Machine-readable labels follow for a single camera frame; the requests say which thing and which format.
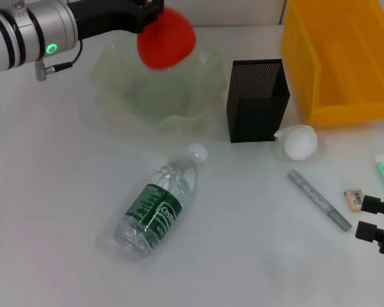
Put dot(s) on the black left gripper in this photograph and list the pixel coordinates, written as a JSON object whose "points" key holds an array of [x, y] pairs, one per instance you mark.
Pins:
{"points": [[105, 16]]}

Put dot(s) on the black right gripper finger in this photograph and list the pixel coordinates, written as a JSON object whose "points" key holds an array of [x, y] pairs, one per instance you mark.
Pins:
{"points": [[376, 235], [379, 204]]}

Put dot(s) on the beige eraser with barcode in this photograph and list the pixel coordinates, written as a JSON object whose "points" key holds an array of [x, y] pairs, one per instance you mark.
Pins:
{"points": [[353, 196]]}

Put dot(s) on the orange fruit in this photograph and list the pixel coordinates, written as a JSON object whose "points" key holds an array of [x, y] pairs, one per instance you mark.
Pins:
{"points": [[166, 41]]}

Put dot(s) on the white paper ball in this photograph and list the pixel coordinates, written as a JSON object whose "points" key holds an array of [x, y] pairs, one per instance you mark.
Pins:
{"points": [[299, 144]]}

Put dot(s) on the clear green-label water bottle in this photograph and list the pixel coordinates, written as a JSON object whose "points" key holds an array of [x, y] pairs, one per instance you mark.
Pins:
{"points": [[156, 201]]}

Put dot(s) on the silver glitter pen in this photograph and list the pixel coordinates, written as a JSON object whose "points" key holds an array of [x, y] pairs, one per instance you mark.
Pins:
{"points": [[320, 199]]}

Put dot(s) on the pale green glass fruit plate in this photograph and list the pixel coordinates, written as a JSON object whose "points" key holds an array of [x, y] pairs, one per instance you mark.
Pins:
{"points": [[166, 96]]}

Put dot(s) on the black mesh pen holder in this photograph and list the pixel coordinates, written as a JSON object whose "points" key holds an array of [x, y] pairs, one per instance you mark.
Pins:
{"points": [[259, 112]]}

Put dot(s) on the yellow plastic bin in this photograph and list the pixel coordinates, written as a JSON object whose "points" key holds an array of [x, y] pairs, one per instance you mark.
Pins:
{"points": [[345, 64]]}

